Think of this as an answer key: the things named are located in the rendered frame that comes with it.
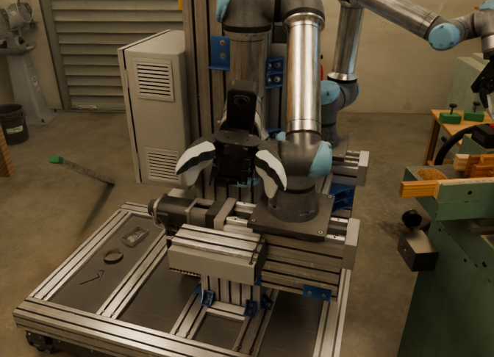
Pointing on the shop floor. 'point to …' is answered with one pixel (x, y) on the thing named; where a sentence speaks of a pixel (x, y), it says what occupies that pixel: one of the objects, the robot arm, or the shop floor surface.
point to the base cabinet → (450, 305)
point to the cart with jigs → (452, 126)
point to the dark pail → (13, 123)
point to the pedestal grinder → (23, 61)
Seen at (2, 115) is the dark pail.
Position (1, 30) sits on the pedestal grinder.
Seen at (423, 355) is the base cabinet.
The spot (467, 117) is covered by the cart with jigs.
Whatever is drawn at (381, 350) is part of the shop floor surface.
